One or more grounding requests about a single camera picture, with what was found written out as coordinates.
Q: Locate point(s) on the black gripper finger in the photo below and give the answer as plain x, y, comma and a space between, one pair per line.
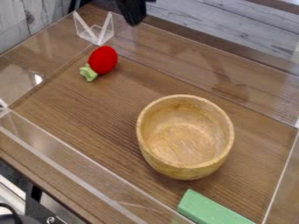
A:
133, 10

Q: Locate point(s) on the red plush strawberry toy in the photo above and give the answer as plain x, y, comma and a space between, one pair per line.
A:
101, 63

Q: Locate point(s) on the wooden bowl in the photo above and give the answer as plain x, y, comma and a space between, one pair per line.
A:
185, 135

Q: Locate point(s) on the green rectangular block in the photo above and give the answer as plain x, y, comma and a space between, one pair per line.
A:
204, 211

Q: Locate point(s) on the clear acrylic corner bracket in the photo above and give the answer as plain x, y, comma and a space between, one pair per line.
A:
94, 34

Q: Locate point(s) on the clear acrylic tray wall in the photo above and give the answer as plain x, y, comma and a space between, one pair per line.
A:
86, 188

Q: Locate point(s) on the black table leg bracket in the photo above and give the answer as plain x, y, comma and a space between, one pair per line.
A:
36, 210

